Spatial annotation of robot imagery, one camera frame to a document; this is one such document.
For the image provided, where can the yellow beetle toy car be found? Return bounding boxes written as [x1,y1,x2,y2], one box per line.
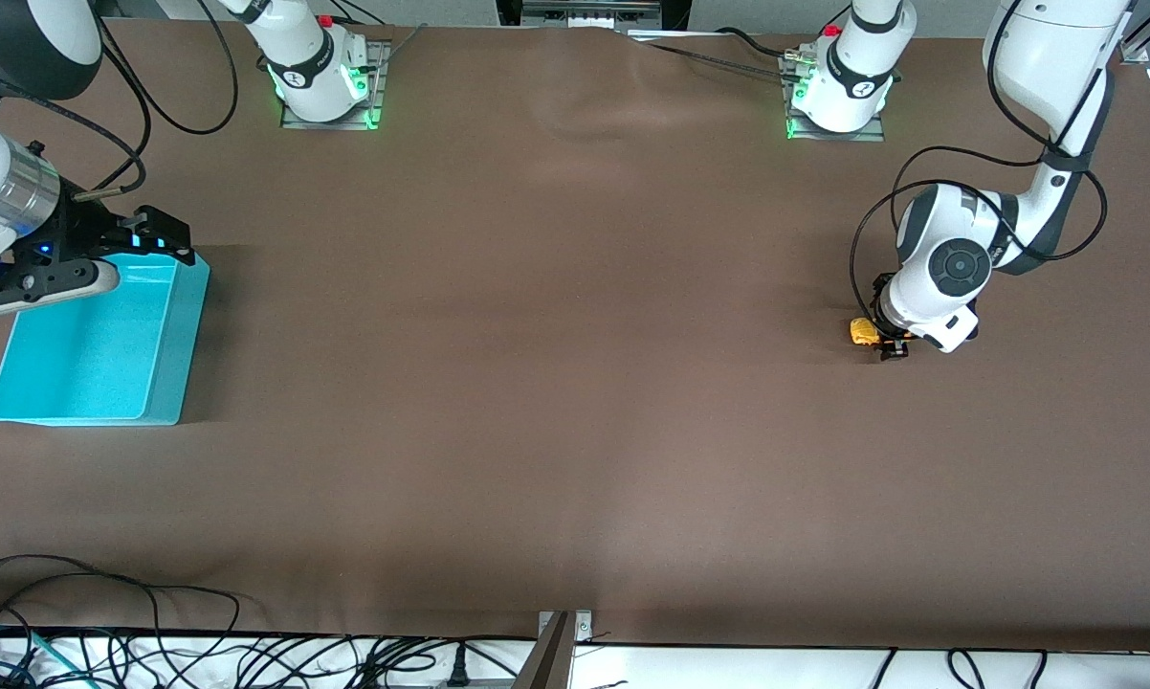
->
[850,318,914,347]

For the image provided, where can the turquoise plastic bin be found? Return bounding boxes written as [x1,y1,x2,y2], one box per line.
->
[0,251,211,427]

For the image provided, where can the brown table cover cloth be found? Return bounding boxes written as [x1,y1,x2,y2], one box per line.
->
[0,19,1150,652]

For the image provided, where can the black equipment box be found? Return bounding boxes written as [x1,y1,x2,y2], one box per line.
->
[497,0,693,32]

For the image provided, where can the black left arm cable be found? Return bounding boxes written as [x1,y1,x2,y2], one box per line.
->
[848,0,1112,322]

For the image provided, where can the black hanging cable loop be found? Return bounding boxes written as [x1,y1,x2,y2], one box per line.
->
[97,0,241,136]

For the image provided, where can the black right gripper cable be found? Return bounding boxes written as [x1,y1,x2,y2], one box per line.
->
[0,62,148,204]

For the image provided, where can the grey metal base plate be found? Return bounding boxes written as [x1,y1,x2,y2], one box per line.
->
[784,48,888,144]
[280,38,390,131]

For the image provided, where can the thick black table cable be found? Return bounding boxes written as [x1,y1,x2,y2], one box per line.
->
[623,27,807,83]

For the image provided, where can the thin black base cable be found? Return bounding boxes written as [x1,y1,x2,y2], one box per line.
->
[331,0,429,74]

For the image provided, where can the long black cable loop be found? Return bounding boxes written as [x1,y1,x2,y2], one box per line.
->
[0,553,243,671]

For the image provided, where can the grey metal bracket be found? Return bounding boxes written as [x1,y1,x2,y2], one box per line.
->
[522,0,668,28]

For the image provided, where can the teal cable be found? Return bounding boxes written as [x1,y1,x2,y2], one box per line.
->
[0,622,75,688]

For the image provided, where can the tangled black cable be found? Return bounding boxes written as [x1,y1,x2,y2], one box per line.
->
[106,632,442,689]

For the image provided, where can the aluminium beam with bracket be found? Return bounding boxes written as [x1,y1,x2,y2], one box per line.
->
[513,610,595,689]

